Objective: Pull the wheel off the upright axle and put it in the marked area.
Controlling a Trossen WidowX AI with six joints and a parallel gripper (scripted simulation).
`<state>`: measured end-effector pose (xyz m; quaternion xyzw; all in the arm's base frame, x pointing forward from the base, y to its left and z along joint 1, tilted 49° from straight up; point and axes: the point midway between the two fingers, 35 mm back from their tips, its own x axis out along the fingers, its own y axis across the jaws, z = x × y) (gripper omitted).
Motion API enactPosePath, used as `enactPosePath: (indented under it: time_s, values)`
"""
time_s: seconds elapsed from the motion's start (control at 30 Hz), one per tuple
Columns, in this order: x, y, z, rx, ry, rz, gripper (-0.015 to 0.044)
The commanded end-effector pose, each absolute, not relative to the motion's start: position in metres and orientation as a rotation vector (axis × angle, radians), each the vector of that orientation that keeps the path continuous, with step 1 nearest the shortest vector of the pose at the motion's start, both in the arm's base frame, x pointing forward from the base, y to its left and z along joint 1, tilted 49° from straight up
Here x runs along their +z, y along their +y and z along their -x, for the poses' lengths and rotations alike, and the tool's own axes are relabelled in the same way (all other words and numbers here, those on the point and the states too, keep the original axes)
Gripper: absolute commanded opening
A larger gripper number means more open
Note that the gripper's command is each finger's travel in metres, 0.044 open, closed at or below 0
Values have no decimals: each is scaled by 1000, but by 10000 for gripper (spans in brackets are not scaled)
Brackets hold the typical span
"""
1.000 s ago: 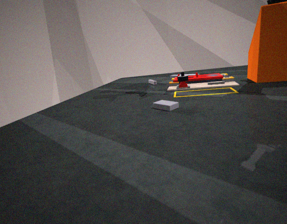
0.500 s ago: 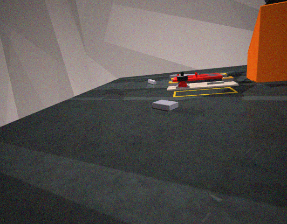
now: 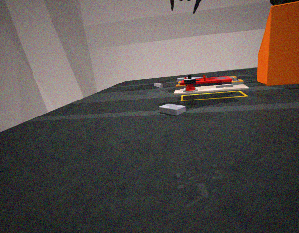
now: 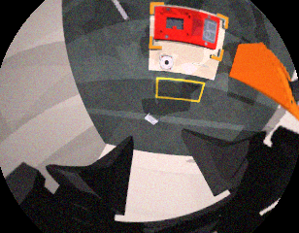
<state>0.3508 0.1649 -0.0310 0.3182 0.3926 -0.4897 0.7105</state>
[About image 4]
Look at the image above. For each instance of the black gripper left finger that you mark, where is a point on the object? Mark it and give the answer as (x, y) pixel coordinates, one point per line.
(107, 178)

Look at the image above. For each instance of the white rectangular bar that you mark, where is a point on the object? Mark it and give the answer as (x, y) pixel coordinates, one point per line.
(120, 9)

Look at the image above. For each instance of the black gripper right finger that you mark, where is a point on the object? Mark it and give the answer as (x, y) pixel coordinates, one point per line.
(219, 160)

